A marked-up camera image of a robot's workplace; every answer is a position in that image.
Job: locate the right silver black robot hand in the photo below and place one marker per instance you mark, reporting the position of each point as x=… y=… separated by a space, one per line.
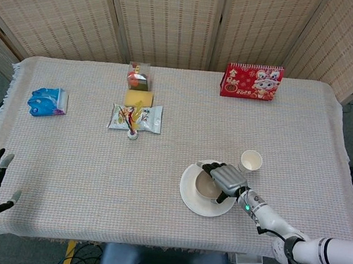
x=229 y=179

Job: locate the beige bowl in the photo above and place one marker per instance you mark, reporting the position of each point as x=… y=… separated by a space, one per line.
x=204 y=186

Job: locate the white paper cup blue print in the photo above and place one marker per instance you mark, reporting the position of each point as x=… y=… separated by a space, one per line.
x=251 y=160

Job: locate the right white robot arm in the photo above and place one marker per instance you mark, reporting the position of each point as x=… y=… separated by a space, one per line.
x=274 y=216

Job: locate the large white paper plate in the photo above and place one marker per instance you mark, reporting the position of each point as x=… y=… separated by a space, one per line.
x=195 y=204

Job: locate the red desk calendar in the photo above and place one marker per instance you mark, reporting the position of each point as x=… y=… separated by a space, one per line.
x=247 y=82

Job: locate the white silver snack packet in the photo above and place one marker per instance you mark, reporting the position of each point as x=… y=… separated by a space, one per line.
x=150 y=119

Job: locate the colourful feather shuttlecock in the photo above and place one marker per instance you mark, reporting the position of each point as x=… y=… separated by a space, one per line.
x=132 y=135

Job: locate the blue tissue pack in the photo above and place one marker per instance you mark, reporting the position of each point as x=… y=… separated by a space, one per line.
x=45 y=101

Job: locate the blue chair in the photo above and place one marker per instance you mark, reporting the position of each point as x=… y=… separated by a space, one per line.
x=160 y=263

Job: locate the beige woven tablecloth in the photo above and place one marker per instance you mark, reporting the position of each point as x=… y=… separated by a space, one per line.
x=99 y=178

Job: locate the yellow sponge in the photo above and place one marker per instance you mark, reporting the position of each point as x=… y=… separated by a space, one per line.
x=139 y=98

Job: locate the snack packet with green print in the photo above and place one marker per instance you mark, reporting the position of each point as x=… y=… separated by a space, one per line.
x=119 y=118

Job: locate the clear plastic box with toy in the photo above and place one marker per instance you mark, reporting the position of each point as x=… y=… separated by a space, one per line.
x=138 y=77

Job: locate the woven folding screen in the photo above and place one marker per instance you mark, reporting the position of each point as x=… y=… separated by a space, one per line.
x=173 y=21

